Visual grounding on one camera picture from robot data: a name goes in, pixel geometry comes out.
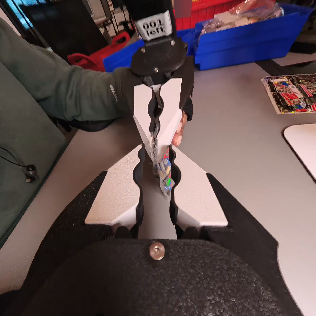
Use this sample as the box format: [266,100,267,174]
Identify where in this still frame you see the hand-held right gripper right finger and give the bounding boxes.
[170,145,228,231]

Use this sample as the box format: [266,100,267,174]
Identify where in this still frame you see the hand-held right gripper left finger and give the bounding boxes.
[85,144,146,229]

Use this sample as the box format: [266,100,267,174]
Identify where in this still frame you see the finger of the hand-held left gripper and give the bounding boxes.
[133,85,159,162]
[156,77,183,149]

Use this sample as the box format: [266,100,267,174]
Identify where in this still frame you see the blue bin with tag label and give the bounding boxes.
[102,39,146,72]

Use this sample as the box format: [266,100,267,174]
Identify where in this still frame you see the clear bag of small lego pieces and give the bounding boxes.
[148,131,176,198]

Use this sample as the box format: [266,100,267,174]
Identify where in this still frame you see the large clear bag lego parts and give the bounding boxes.
[200,0,284,35]

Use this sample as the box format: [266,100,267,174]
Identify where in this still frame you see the person's left hand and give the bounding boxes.
[171,110,188,147]

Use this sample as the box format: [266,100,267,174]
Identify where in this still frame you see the red plastic bin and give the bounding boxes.
[174,0,247,31]

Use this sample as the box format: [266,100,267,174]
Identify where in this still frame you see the blue plastic bin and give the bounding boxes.
[194,4,314,71]

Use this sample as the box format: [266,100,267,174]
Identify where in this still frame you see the black office chair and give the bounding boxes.
[21,0,109,63]

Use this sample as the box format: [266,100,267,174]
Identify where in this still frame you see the person's green hoodie torso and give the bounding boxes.
[0,62,67,243]

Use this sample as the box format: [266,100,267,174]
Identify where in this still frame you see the holographic sticker sheet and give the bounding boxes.
[261,75,316,114]

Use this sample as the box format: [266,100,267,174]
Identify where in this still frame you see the white book stand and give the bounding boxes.
[283,123,316,183]

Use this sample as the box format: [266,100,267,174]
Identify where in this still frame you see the red case with handle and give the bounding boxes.
[67,32,131,72]

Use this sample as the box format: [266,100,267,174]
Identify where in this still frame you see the black earphone with cable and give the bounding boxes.
[0,147,39,183]

